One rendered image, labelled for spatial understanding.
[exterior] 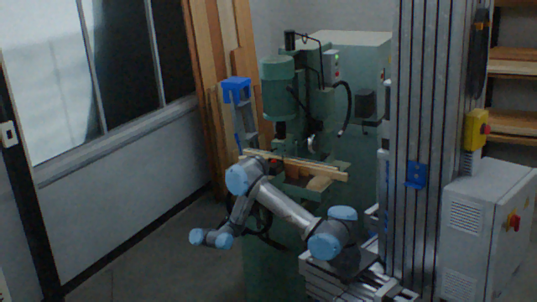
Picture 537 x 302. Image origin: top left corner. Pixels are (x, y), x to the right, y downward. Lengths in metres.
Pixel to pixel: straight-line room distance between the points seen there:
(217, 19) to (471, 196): 2.94
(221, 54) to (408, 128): 2.64
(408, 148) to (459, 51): 0.42
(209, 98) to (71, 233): 1.48
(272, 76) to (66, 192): 1.59
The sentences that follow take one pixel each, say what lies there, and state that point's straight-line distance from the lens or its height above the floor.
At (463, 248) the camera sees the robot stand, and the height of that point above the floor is 1.02.
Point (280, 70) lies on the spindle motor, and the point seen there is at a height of 1.47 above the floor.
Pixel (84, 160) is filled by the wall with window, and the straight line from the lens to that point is 3.52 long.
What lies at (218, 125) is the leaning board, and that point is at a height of 0.71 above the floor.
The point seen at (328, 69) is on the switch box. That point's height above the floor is 1.40.
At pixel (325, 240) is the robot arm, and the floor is 1.03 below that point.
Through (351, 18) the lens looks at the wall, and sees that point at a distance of 4.89.
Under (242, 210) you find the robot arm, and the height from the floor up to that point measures 0.95.
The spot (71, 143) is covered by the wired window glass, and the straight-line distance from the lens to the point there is 3.54.
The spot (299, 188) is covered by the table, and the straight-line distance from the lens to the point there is 2.61.
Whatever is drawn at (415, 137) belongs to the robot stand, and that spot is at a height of 1.37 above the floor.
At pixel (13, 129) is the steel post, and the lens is 3.06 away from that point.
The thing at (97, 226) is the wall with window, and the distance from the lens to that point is 3.72.
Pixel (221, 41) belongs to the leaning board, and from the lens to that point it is 4.35.
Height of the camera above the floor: 2.09
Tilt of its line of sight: 22 degrees down
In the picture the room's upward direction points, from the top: 4 degrees counter-clockwise
